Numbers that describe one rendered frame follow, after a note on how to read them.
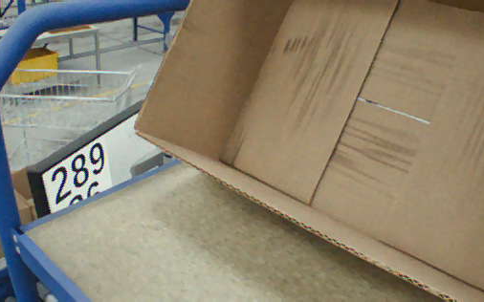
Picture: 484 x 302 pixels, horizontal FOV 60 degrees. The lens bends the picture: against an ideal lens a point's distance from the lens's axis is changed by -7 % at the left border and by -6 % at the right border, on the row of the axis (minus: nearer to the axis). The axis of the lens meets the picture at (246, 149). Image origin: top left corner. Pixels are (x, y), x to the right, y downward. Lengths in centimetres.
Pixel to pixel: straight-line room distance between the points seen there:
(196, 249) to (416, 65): 32
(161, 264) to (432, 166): 30
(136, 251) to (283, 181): 20
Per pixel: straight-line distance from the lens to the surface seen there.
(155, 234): 48
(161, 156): 136
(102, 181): 118
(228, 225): 50
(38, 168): 102
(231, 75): 57
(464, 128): 51
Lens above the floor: 204
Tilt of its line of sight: 27 degrees down
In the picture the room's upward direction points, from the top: 5 degrees clockwise
